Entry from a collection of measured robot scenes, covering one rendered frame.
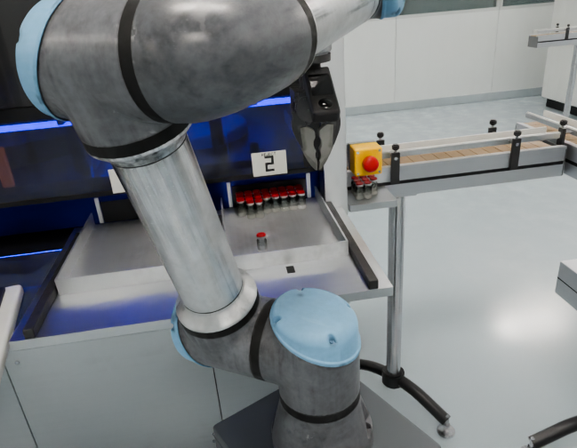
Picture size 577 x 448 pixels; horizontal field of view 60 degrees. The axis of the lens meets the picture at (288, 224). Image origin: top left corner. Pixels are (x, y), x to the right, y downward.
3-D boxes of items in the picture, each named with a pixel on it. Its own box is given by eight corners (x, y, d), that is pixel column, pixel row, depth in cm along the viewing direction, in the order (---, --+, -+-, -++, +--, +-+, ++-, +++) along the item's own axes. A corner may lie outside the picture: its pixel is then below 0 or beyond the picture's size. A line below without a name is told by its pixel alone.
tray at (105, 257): (93, 225, 131) (90, 212, 130) (193, 212, 134) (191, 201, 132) (59, 294, 101) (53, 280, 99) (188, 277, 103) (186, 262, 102)
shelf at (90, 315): (76, 234, 131) (74, 228, 131) (335, 202, 138) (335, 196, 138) (11, 351, 88) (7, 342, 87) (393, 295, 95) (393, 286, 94)
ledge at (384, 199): (337, 193, 144) (337, 187, 143) (380, 188, 145) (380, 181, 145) (349, 212, 131) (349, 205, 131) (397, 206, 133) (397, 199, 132)
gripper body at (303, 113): (328, 113, 99) (325, 49, 94) (338, 123, 91) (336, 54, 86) (290, 117, 98) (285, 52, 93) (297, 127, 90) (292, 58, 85)
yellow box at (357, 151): (348, 168, 133) (347, 142, 130) (373, 165, 134) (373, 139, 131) (355, 178, 127) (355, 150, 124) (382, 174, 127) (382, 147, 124)
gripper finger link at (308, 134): (313, 162, 101) (310, 116, 97) (318, 172, 96) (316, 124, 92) (298, 164, 101) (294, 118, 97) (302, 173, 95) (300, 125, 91)
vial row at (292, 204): (237, 214, 130) (236, 197, 128) (305, 205, 132) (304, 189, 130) (238, 217, 128) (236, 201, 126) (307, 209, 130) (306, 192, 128)
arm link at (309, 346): (346, 428, 64) (343, 343, 58) (253, 401, 69) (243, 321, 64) (371, 366, 74) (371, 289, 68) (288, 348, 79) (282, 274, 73)
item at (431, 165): (339, 205, 141) (337, 152, 134) (327, 187, 154) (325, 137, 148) (565, 177, 147) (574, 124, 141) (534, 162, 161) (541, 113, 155)
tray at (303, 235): (221, 209, 134) (220, 197, 133) (316, 197, 137) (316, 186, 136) (227, 272, 104) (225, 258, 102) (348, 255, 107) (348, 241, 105)
